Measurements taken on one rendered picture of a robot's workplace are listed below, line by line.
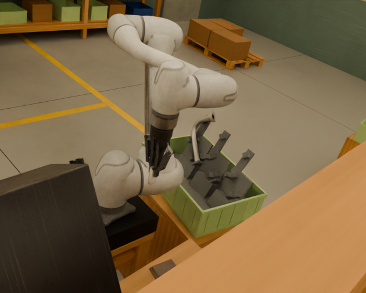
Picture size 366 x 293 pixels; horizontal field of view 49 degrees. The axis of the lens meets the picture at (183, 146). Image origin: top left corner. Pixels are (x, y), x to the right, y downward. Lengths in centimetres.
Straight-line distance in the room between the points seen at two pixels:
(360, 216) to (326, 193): 4
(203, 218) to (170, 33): 84
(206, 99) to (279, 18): 764
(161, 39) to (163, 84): 55
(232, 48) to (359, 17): 262
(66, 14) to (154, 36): 485
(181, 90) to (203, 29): 576
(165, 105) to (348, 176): 84
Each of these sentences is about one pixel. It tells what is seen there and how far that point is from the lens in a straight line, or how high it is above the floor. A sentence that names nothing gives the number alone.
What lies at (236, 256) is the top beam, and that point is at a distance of 29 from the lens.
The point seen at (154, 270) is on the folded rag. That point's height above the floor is 93.
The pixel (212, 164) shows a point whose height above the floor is 97.
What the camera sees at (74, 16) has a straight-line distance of 658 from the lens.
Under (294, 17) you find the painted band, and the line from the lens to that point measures 866.
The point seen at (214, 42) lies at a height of 29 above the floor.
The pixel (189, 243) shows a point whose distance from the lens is 178.
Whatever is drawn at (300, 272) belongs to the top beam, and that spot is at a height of 194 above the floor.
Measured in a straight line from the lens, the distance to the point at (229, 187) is 209.
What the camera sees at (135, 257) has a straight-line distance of 193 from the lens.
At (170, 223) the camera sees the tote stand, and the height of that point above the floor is 76.
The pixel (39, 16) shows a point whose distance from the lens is 635.
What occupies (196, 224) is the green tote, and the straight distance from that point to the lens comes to 193.
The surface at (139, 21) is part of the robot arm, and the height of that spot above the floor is 169.
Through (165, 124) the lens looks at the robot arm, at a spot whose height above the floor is 155.
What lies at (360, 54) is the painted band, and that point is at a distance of 809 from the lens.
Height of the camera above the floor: 214
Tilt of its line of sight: 31 degrees down
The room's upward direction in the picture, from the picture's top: 13 degrees clockwise
